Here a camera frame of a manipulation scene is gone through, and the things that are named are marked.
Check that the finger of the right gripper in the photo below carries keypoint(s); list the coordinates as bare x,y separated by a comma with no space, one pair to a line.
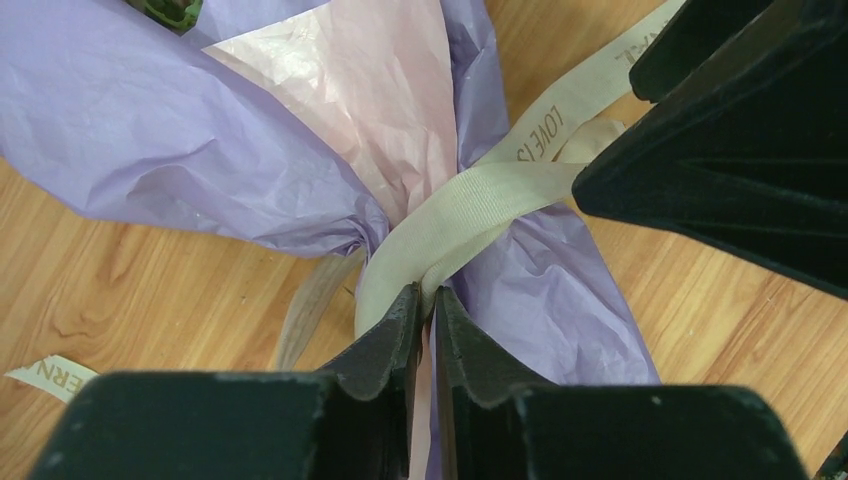
690,37
748,154

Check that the purple flower bouquet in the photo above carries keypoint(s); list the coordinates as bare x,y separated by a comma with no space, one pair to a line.
307,127

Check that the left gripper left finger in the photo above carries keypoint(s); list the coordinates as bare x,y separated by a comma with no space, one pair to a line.
351,419

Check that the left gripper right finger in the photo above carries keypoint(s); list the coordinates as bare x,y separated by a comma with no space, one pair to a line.
501,420

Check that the cream printed ribbon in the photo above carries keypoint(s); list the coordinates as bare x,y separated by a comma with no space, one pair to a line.
541,288

